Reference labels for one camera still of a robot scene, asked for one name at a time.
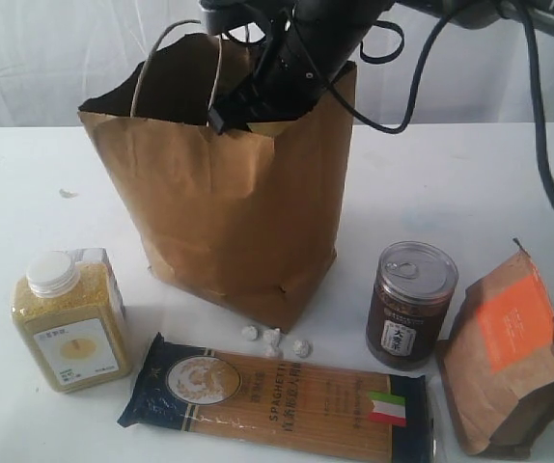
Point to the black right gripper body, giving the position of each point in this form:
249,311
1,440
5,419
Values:
305,45

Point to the brown paper shopping bag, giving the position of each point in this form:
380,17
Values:
244,220

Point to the dark barley tea can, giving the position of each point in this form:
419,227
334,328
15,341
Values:
413,288

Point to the clear jar with gold lid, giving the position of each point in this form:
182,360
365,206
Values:
266,129

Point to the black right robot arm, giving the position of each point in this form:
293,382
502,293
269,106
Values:
472,15

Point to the white crumpled pebble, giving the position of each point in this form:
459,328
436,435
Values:
250,332
301,348
272,336
271,351

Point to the millet bottle with white cap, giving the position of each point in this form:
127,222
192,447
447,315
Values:
69,312

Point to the spaghetti package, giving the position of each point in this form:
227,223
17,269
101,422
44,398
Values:
353,414

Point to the kraft pouch with orange label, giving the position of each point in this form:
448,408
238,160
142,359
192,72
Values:
497,365

